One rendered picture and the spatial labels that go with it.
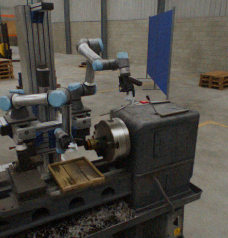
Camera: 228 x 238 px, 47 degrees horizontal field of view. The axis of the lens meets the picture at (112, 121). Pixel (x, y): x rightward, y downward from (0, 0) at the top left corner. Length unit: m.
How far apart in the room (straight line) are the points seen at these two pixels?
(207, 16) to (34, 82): 11.24
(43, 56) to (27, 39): 0.18
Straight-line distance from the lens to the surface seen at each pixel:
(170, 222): 2.33
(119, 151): 1.81
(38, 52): 2.39
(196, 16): 13.39
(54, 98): 1.89
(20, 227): 1.81
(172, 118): 1.93
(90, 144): 1.82
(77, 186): 1.75
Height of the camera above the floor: 1.85
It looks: 19 degrees down
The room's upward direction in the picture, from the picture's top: straight up
